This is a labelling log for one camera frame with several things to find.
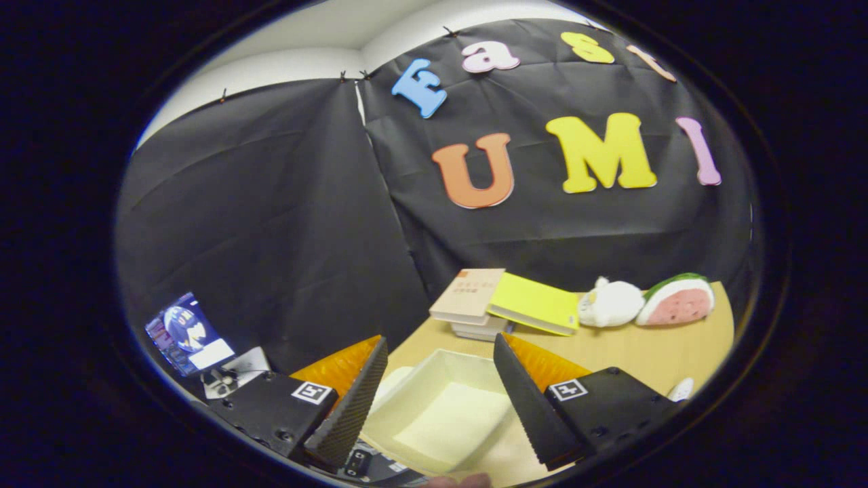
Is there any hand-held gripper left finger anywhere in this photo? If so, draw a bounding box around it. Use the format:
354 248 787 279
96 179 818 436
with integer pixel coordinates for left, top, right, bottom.
207 335 389 474

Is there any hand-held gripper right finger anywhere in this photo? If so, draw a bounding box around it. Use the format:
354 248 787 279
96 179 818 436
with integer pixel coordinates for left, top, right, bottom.
493 332 684 473

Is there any cream fabric storage box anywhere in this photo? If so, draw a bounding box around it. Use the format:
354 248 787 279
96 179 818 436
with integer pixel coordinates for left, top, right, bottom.
359 349 536 475

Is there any black device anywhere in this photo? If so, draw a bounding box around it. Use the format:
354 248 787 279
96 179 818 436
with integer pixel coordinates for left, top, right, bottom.
342 442 411 485

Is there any grey cover book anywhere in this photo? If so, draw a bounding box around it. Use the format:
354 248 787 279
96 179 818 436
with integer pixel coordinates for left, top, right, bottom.
451 315 509 342

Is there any yellow cover book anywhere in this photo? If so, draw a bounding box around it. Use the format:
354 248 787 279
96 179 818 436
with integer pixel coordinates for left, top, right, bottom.
487 272 580 337

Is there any white paper sheet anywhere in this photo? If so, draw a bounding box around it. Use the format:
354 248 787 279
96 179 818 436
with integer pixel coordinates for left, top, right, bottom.
201 347 272 399

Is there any tan cover book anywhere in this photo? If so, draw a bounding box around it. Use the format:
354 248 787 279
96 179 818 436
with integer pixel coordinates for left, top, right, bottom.
429 268 506 326

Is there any white plush toy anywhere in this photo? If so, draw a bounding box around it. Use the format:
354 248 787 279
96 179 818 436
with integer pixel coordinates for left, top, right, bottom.
578 277 645 329

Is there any computer screen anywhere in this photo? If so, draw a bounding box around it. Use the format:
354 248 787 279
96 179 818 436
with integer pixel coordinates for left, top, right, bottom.
144 291 236 378

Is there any watermelon slice plush toy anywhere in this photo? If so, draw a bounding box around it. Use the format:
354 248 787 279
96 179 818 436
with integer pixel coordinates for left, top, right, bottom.
636 272 715 327

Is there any black backdrop cloth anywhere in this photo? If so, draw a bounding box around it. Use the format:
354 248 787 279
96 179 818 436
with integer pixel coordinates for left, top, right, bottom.
115 19 757 407

